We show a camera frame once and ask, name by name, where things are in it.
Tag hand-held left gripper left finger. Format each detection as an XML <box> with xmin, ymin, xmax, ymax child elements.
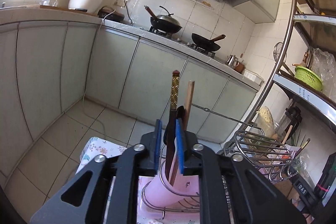
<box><xmin>29</xmin><ymin>119</ymin><xmax>163</xmax><ymax>224</ymax></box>

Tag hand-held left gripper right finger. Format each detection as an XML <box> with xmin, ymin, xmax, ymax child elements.
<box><xmin>175</xmin><ymin>118</ymin><xmax>307</xmax><ymax>224</ymax></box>

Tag metal wire utensil rack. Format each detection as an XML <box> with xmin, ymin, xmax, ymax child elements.
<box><xmin>142</xmin><ymin>102</ymin><xmax>298</xmax><ymax>216</ymax></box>

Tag brown wooden chopstick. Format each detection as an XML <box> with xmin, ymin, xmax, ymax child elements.
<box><xmin>169</xmin><ymin>80</ymin><xmax>195</xmax><ymax>186</ymax></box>

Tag pink plastic utensil cup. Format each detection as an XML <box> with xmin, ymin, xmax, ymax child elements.
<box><xmin>142</xmin><ymin>165</ymin><xmax>200</xmax><ymax>214</ymax></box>

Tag dark gold patterned chopstick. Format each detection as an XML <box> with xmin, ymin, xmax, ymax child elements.
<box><xmin>165</xmin><ymin>70</ymin><xmax>181</xmax><ymax>180</ymax></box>
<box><xmin>296</xmin><ymin>138</ymin><xmax>311</xmax><ymax>157</ymax></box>

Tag floral printed cloth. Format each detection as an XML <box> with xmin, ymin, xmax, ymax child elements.
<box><xmin>77</xmin><ymin>136</ymin><xmax>126</xmax><ymax>224</ymax></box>

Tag clear plastic container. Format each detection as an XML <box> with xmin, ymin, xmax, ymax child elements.
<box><xmin>247</xmin><ymin>114</ymin><xmax>292</xmax><ymax>148</ymax></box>

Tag green lower kitchen cabinets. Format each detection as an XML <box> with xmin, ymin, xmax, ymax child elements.
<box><xmin>0</xmin><ymin>21</ymin><xmax>259</xmax><ymax>146</ymax></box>

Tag pink plastic drip tray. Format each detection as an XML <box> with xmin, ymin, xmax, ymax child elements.
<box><xmin>136</xmin><ymin>175</ymin><xmax>231</xmax><ymax>224</ymax></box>

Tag steel kettle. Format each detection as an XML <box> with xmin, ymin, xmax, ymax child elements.
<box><xmin>226</xmin><ymin>54</ymin><xmax>239</xmax><ymax>67</ymax></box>

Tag white lidded container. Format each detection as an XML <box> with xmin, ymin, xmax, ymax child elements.
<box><xmin>243</xmin><ymin>70</ymin><xmax>264</xmax><ymax>85</ymax></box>

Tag gas stove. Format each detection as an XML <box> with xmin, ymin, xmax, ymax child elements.
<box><xmin>139</xmin><ymin>26</ymin><xmax>218</xmax><ymax>58</ymax></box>

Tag green plastic basket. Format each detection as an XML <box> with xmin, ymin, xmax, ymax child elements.
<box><xmin>294</xmin><ymin>66</ymin><xmax>324</xmax><ymax>92</ymax></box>

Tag black wok with lid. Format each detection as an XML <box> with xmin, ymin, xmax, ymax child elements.
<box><xmin>144</xmin><ymin>5</ymin><xmax>183</xmax><ymax>34</ymax></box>

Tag large clear plastic bag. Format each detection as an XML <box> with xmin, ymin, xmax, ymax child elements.
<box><xmin>311</xmin><ymin>48</ymin><xmax>336</xmax><ymax>98</ymax></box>

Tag small metal fan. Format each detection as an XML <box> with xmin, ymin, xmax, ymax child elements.
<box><xmin>273</xmin><ymin>42</ymin><xmax>288</xmax><ymax>63</ymax></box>

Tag metal shelving unit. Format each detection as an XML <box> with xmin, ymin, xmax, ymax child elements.
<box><xmin>244</xmin><ymin>0</ymin><xmax>336</xmax><ymax>135</ymax></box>

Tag wooden cutting board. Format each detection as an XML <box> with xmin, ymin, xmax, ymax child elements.
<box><xmin>39</xmin><ymin>5</ymin><xmax>98</xmax><ymax>17</ymax></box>

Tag crumpled clear plastic bag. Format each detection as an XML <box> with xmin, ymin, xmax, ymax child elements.
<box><xmin>36</xmin><ymin>0</ymin><xmax>58</xmax><ymax>7</ymax></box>

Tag wooden handled utensil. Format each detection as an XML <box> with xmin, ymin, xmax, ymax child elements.
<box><xmin>281</xmin><ymin>125</ymin><xmax>293</xmax><ymax>144</ymax></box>

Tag black wok wooden handle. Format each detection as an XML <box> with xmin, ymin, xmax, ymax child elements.
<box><xmin>191</xmin><ymin>33</ymin><xmax>226</xmax><ymax>52</ymax></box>

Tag white power cable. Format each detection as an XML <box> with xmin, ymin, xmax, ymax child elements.
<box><xmin>83</xmin><ymin>10</ymin><xmax>116</xmax><ymax>140</ymax></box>

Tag black power cable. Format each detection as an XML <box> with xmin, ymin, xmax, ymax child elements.
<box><xmin>123</xmin><ymin>0</ymin><xmax>139</xmax><ymax>26</ymax></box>

